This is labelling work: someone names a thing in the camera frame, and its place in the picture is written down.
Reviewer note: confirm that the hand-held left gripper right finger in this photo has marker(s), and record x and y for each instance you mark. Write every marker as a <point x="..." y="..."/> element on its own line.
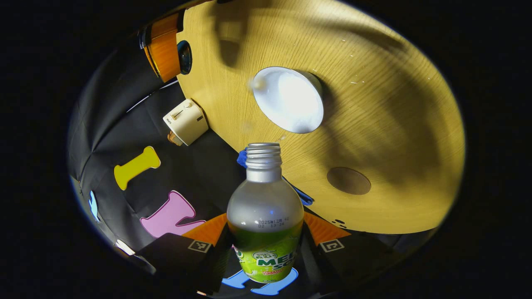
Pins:
<point x="309" y="257"/>

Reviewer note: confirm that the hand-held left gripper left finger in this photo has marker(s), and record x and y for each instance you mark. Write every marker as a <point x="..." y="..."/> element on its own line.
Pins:
<point x="216" y="257"/>

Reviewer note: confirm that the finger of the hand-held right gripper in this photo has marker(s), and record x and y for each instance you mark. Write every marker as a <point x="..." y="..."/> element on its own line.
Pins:
<point x="166" y="25"/>
<point x="164" y="58"/>

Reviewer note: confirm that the teal teacup lid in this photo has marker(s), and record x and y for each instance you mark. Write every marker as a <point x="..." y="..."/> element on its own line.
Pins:
<point x="185" y="58"/>

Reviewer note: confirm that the silver green water bottle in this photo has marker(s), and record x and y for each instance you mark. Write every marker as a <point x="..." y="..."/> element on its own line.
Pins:
<point x="264" y="203"/>

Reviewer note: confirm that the round brown coaster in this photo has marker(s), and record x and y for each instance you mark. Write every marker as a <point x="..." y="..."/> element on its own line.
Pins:
<point x="349" y="181"/>

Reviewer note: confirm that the white teacup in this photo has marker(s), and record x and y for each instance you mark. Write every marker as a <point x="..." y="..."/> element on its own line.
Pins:
<point x="291" y="99"/>

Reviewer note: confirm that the blue folded towel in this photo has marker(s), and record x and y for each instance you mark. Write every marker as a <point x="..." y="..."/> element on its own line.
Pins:
<point x="301" y="193"/>

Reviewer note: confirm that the white toaster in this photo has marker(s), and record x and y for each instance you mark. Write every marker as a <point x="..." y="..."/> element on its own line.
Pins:
<point x="185" y="122"/>

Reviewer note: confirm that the toast slice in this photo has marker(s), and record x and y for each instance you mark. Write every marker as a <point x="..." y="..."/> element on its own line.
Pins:
<point x="174" y="139"/>

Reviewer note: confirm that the black backdrop cloth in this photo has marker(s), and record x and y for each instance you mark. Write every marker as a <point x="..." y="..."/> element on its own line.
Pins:
<point x="199" y="174"/>

